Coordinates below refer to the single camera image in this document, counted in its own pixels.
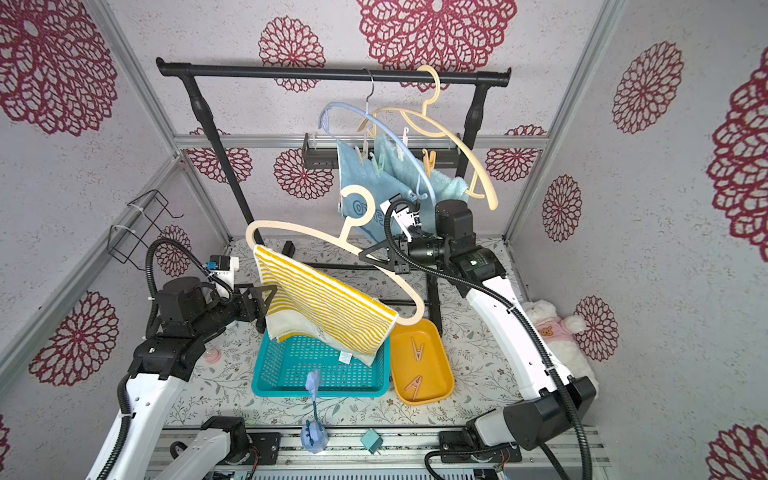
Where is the black wire wall rack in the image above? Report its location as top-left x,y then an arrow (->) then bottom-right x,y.
106,189 -> 183,272

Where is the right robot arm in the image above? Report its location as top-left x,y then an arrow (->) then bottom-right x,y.
373,195 -> 596,479

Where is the yellow striped towel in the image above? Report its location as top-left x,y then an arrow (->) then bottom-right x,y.
253,245 -> 398,367

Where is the small teal cube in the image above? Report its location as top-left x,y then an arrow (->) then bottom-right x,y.
360,429 -> 383,454

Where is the peach pink clothespin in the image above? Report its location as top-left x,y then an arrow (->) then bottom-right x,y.
411,337 -> 425,362

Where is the cream plastic hanger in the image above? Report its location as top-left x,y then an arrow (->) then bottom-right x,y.
244,184 -> 427,328

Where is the orange clothespin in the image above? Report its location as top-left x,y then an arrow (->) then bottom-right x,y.
422,149 -> 437,178

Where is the black clothes rack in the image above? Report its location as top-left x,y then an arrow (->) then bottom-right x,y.
156,58 -> 524,328

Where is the light blue hanger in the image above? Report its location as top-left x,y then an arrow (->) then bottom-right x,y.
317,68 -> 438,208

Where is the yellow plastic tray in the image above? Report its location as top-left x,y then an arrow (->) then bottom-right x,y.
389,319 -> 455,406

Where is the grey clothespin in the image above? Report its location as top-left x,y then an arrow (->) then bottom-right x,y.
355,134 -> 369,164

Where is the teal plastic basket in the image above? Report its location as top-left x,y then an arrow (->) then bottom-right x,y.
251,326 -> 392,399

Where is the teal plain towel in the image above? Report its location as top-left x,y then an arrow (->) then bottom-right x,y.
374,134 -> 469,204

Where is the white teddy bear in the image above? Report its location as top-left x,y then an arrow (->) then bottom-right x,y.
522,300 -> 599,391

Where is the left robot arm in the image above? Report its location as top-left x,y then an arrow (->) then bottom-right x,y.
87,238 -> 277,479

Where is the blue hello towel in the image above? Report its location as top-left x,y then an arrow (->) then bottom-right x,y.
337,141 -> 415,243

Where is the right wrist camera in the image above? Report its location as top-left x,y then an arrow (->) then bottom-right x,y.
379,195 -> 422,243

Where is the green clothespin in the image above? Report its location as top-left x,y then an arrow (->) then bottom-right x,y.
369,152 -> 388,178

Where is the beige plastic hanger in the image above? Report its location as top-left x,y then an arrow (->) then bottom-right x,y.
373,64 -> 499,211

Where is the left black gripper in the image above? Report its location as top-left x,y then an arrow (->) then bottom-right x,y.
191,284 -> 277,341

